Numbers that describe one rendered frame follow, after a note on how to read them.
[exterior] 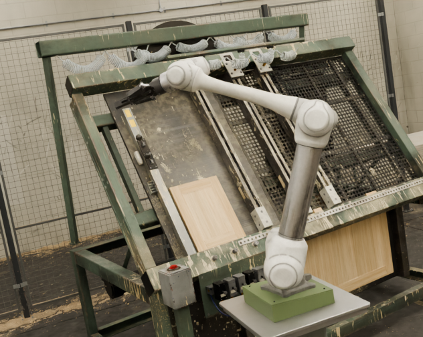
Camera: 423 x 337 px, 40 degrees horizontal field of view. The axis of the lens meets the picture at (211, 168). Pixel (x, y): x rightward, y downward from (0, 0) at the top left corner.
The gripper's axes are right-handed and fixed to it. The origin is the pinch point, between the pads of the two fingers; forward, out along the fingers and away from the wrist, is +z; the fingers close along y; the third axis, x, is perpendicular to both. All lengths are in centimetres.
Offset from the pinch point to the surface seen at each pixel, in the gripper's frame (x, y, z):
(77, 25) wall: 410, 328, 183
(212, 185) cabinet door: -5, 97, -3
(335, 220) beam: -33, 144, -59
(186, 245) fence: -41, 79, 14
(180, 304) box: -76, 58, 16
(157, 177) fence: 0, 73, 19
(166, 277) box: -65, 49, 16
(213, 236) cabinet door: -36, 93, 3
